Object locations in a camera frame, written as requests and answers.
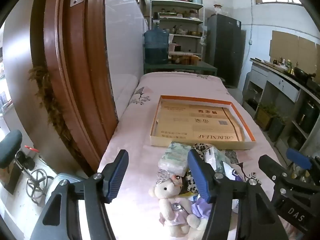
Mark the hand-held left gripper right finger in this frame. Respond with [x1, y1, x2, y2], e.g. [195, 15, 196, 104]
[187, 149, 288, 240]

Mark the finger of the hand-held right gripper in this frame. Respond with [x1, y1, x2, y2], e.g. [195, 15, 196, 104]
[286, 148, 320, 180]
[258, 154, 295, 201]

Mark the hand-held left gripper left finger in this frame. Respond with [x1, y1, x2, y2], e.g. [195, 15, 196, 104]
[30, 149, 129, 240]

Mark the small white-green tissue pack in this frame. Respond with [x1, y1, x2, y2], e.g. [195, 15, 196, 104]
[204, 146, 224, 173]

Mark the leopard print cloth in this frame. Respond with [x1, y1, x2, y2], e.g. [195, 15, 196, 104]
[185, 142, 214, 195]

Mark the pale green diaper pack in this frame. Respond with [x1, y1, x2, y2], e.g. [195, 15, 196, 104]
[158, 141, 193, 177]

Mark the purple cloth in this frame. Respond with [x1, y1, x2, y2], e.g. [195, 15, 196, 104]
[191, 196, 213, 218]

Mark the blue and white packet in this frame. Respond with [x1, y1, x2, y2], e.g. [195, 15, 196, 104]
[222, 161, 242, 182]

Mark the white teddy bear purple dress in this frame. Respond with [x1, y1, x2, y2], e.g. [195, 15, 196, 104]
[149, 177, 200, 238]

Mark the shallow orange-rimmed cardboard box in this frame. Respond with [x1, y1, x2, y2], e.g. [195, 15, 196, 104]
[149, 95, 257, 150]

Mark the dark green plant pot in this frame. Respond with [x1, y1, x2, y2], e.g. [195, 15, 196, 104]
[267, 116, 288, 142]

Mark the dark green air fryer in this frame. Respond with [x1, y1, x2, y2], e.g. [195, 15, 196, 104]
[296, 100, 319, 133]

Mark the yellow plant pot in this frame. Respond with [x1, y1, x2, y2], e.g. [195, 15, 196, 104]
[256, 102, 274, 130]

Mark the black gas stove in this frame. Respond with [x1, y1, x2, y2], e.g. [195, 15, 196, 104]
[306, 77, 320, 93]

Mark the grey kitchen counter cabinet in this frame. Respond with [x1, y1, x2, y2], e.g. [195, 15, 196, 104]
[241, 57, 320, 155]

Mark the black wok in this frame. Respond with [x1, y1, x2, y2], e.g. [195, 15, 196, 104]
[293, 66, 317, 82]

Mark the white bolster cushion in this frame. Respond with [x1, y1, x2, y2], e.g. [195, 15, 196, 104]
[111, 74, 139, 120]

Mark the row of condiment bottles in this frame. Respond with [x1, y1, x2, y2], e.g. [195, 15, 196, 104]
[272, 57, 293, 70]

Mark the dried herb bundle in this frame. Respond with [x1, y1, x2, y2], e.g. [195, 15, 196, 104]
[29, 66, 75, 150]

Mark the dark padded seat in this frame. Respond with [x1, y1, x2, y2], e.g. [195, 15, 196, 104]
[0, 130, 23, 169]

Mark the row of brown jars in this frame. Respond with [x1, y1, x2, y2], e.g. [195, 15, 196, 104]
[171, 52, 200, 65]

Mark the dark grey fridge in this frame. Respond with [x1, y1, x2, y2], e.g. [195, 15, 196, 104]
[205, 14, 247, 88]

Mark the blue water jug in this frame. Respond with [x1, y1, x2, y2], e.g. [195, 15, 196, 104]
[143, 12, 170, 65]

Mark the white metal shelf rack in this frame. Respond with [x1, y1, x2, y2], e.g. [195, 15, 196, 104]
[149, 0, 207, 65]

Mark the metal wire wheel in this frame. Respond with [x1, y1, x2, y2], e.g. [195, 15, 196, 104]
[26, 169, 48, 204]

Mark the cardboard wall sheet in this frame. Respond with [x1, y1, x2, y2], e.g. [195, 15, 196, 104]
[315, 42, 320, 75]
[269, 30, 299, 60]
[297, 36, 318, 73]

